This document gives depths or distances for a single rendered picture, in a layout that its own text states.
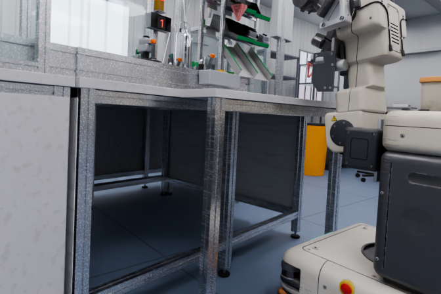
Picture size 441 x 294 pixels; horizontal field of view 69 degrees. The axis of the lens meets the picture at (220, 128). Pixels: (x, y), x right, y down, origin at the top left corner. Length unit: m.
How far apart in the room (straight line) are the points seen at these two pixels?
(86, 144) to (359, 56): 1.03
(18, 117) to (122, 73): 0.38
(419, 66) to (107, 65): 7.63
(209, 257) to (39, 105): 0.73
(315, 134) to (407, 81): 4.18
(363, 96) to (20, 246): 1.21
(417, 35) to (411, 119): 7.44
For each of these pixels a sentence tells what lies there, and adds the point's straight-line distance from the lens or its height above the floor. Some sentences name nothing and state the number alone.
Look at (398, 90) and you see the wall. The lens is 8.39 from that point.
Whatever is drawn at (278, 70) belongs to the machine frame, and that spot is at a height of 1.24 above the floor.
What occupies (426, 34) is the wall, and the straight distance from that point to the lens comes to 8.42.
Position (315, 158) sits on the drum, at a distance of 4.57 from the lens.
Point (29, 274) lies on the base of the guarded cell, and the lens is 1.10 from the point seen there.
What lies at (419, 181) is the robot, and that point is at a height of 0.61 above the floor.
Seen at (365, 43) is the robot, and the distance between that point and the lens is 1.37.
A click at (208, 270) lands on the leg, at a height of 0.23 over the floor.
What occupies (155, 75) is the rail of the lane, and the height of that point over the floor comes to 0.91.
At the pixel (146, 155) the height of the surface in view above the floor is 0.33.
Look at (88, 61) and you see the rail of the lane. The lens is 1.13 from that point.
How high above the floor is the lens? 0.77
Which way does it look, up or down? 3 degrees down
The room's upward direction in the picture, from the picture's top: 3 degrees clockwise
